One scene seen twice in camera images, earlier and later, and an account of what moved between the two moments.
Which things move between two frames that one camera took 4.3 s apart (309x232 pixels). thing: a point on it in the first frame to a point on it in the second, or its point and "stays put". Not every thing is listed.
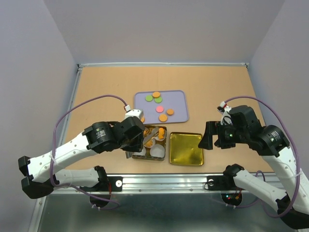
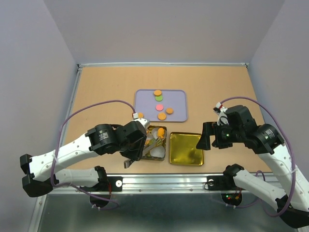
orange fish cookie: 161,133 stays put
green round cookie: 148,98 to 159,142
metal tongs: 145,138 to 128,162
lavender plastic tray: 177,100 stays put
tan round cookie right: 170,111 stays put
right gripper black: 214,127 stays put
